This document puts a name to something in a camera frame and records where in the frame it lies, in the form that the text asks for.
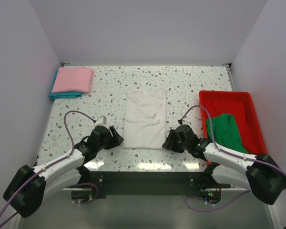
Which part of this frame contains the white t shirt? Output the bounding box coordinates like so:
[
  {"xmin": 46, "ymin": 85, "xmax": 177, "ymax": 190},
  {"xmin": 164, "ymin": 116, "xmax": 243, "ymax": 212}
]
[{"xmin": 123, "ymin": 89, "xmax": 167, "ymax": 150}]

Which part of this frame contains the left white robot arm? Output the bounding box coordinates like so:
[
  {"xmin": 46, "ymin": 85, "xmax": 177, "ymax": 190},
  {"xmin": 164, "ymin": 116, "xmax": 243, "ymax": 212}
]
[{"xmin": 3, "ymin": 125, "xmax": 124, "ymax": 218}]

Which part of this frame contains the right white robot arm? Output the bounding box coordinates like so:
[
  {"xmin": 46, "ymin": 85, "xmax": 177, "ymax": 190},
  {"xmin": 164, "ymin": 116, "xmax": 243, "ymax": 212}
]
[{"xmin": 162, "ymin": 125, "xmax": 286, "ymax": 205}]

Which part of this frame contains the green t shirt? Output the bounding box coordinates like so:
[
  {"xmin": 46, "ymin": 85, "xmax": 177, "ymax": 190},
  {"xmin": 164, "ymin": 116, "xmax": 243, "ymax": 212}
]
[{"xmin": 206, "ymin": 113, "xmax": 248, "ymax": 154}]

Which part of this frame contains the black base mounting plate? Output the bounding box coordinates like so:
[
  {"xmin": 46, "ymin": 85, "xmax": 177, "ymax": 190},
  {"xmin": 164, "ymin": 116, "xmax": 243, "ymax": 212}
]
[{"xmin": 71, "ymin": 172, "xmax": 219, "ymax": 202}]

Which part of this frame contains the folded teal t shirt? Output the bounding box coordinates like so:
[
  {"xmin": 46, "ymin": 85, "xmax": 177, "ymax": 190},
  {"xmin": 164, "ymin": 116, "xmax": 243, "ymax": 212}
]
[{"xmin": 49, "ymin": 70, "xmax": 82, "ymax": 101}]

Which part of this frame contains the red plastic bin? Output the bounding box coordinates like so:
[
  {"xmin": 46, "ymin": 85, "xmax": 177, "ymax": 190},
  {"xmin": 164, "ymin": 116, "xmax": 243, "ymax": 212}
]
[{"xmin": 199, "ymin": 90, "xmax": 267, "ymax": 155}]

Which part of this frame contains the folded pink t shirt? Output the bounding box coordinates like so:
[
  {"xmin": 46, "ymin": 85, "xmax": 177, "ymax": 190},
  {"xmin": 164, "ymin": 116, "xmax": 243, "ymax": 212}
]
[{"xmin": 52, "ymin": 67, "xmax": 94, "ymax": 93}]

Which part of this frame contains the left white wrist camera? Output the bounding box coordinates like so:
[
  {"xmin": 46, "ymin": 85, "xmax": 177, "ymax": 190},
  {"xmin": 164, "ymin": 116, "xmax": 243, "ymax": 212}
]
[{"xmin": 94, "ymin": 115, "xmax": 107, "ymax": 126}]

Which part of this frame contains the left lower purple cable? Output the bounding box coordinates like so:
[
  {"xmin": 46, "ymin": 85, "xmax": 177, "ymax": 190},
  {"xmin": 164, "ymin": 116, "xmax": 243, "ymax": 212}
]
[{"xmin": 71, "ymin": 182, "xmax": 101, "ymax": 206}]

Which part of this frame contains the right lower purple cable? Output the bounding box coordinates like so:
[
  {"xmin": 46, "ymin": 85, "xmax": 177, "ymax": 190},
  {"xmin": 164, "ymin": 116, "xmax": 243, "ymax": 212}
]
[{"xmin": 184, "ymin": 190, "xmax": 251, "ymax": 212}]

